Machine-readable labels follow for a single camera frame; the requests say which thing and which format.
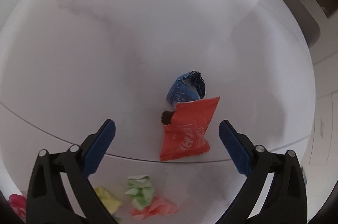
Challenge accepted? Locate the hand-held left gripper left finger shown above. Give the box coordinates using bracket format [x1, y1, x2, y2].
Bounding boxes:
[26, 119, 118, 224]

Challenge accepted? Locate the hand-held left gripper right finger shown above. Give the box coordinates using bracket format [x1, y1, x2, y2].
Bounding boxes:
[218, 120, 308, 224]

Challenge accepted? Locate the orange-red snack wrapper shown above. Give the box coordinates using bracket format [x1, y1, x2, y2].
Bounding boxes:
[159, 97, 221, 161]

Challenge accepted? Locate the yellow crumpled paper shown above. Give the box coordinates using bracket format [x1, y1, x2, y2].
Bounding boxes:
[94, 186, 123, 217]

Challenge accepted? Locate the green crumpled paper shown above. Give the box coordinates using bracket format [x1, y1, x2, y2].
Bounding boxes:
[125, 174, 154, 210]

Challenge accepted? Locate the blue dotted snack wrapper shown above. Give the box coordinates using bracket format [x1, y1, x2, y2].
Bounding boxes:
[166, 71, 207, 110]

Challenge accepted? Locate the pink crumpled paper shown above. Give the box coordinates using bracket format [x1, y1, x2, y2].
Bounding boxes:
[129, 196, 179, 221]

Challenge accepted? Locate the beige drawer unit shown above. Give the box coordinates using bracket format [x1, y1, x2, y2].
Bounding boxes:
[306, 55, 338, 174]

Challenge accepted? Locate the red crumpled paper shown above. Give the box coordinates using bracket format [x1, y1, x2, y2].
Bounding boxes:
[7, 194, 27, 217]

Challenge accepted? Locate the grey chair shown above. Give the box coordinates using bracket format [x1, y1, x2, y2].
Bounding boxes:
[258, 0, 322, 46]

